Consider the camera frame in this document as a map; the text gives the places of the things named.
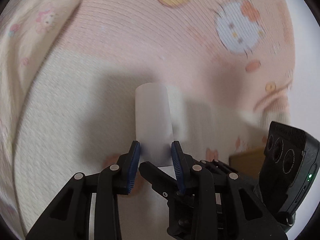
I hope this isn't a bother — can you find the white cardboard tube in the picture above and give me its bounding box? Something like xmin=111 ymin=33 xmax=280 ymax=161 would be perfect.
xmin=135 ymin=83 xmax=174 ymax=167

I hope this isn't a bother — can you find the brown cardboard box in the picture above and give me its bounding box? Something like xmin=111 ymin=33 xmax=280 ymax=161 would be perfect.
xmin=229 ymin=147 xmax=265 ymax=179

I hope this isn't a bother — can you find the pink Hello Kitty blanket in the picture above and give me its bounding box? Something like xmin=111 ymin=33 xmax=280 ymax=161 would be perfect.
xmin=15 ymin=0 xmax=295 ymax=231

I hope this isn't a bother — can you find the cream patterned cloth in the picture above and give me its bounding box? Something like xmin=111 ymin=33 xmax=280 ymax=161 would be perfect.
xmin=1 ymin=0 xmax=80 ymax=239

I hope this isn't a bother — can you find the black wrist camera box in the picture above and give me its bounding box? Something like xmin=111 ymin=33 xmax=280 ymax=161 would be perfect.
xmin=259 ymin=121 xmax=319 ymax=232

